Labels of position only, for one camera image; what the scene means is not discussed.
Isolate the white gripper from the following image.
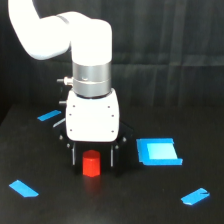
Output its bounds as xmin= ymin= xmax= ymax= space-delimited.
xmin=53 ymin=88 xmax=134 ymax=178

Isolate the red hexagonal block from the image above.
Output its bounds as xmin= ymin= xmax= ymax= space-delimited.
xmin=82 ymin=150 xmax=101 ymax=177

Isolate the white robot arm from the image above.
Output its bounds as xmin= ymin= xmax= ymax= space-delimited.
xmin=8 ymin=0 xmax=133 ymax=173

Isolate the blue tape square marker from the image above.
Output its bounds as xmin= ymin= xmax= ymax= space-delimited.
xmin=136 ymin=138 xmax=183 ymax=166

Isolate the blue tape strip back left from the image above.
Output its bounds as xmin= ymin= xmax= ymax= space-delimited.
xmin=37 ymin=110 xmax=61 ymax=121

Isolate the blue tape strip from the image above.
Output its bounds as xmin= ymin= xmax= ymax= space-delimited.
xmin=9 ymin=180 xmax=38 ymax=198
xmin=181 ymin=188 xmax=210 ymax=206
xmin=37 ymin=110 xmax=61 ymax=121

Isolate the blue tape strip front left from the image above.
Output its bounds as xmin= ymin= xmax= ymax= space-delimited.
xmin=9 ymin=180 xmax=38 ymax=198

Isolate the blue tape strip front right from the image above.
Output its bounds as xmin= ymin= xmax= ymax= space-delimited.
xmin=181 ymin=188 xmax=210 ymax=206

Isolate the black curtain backdrop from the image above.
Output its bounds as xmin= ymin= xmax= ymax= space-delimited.
xmin=0 ymin=0 xmax=224 ymax=111

